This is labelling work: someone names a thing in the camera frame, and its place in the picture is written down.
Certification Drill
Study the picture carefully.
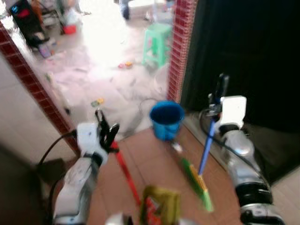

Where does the blue handled green broom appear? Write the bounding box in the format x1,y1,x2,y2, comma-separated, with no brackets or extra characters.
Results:
180,118,217,212

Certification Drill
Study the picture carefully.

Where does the red handled olive dustpan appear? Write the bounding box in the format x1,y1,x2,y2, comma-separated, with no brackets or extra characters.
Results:
112,142,182,225

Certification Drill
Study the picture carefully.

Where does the blue plastic bucket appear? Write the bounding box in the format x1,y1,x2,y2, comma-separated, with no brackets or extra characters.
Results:
149,100,186,142

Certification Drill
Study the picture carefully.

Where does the green plastic stool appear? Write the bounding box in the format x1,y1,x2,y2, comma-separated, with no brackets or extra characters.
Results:
142,23,172,69

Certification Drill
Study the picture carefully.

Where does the red plastic basin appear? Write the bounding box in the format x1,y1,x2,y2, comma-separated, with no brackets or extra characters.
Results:
63,24,77,35

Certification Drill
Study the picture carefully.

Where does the black pushchair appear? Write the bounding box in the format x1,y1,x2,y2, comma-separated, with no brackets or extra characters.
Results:
8,0,51,48

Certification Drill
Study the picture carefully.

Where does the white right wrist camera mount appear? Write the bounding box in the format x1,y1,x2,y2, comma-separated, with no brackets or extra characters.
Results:
220,96,248,128

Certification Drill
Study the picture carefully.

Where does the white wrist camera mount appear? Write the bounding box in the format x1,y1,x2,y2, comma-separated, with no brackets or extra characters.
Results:
76,122,100,156
220,96,248,128

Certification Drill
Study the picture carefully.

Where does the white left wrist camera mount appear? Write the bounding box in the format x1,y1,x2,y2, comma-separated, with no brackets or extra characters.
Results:
76,122,100,156

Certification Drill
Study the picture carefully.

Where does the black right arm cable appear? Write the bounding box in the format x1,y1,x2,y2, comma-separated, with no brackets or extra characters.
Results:
199,110,245,156

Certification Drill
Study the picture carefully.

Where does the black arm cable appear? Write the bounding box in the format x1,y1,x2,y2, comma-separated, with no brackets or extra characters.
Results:
199,110,245,156
37,130,78,170

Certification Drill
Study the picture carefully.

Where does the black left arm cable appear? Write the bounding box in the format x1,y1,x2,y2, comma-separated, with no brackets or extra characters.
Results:
37,130,78,170

